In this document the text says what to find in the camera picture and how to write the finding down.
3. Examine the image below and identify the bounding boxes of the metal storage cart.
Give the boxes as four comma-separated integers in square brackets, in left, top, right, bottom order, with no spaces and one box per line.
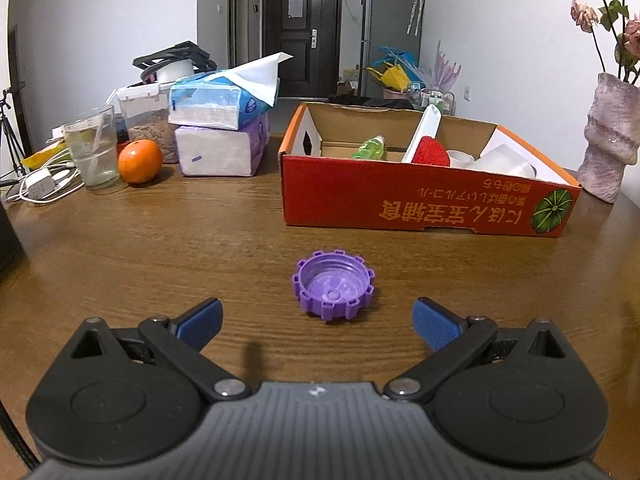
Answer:
[405,81,456,116]

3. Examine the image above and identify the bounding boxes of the purple bottle cap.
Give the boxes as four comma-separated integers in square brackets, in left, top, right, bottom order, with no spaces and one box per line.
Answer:
[292,249,375,322]

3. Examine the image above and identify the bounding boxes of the black monitor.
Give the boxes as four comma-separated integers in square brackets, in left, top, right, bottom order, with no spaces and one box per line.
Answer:
[0,205,25,275]

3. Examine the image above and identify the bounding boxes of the orange fruit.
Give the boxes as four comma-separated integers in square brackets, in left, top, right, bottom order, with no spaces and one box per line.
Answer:
[117,139,164,184]

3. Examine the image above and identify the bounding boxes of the dark front door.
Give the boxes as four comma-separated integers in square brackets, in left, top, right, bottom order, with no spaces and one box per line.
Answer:
[262,0,342,99]

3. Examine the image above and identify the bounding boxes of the green spray bottle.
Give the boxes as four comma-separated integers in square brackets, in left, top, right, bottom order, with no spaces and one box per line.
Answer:
[352,136,385,160]

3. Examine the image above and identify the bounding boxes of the clear plastic food container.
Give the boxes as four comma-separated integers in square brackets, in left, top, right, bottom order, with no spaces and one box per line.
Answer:
[105,82,179,164]

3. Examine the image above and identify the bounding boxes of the pink textured vase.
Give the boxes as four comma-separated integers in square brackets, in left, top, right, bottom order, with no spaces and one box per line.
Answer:
[577,73,639,204]

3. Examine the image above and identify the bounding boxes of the white charger with cables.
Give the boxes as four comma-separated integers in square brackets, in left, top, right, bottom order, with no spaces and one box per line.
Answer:
[2,160,84,206]

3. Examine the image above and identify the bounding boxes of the red lint brush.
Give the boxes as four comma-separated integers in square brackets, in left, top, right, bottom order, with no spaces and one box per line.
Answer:
[401,104,450,167]

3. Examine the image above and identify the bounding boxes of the grey refrigerator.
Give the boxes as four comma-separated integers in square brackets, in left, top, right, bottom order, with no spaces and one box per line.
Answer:
[358,0,421,98]

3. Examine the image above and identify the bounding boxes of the red cardboard box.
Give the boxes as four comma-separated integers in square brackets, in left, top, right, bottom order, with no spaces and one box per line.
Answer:
[279,102,580,237]

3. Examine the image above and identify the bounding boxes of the black items on container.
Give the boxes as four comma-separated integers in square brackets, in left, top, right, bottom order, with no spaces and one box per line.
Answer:
[132,41,217,84]

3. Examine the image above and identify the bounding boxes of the dried pink roses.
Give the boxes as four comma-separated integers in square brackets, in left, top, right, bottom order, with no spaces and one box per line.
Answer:
[570,0,639,87]

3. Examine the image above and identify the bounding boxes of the black bag on chair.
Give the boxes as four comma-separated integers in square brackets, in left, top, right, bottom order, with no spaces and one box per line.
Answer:
[328,94,413,110]

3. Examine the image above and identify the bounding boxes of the purple tissue pack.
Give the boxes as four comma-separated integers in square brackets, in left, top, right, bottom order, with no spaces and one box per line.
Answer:
[175,114,269,177]

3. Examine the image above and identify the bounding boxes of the clear drinking glass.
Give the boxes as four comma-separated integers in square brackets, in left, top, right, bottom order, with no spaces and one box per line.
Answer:
[63,105,119,188]

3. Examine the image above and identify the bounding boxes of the grey tape roll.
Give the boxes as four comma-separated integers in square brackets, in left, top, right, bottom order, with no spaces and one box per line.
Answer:
[447,150,475,168]

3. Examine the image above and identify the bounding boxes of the camera tripod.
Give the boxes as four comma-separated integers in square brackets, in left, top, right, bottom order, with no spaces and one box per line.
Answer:
[0,88,27,177]

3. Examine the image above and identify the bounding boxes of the blue tissue pack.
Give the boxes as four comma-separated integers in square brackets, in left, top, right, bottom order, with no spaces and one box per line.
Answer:
[168,52,293,130]

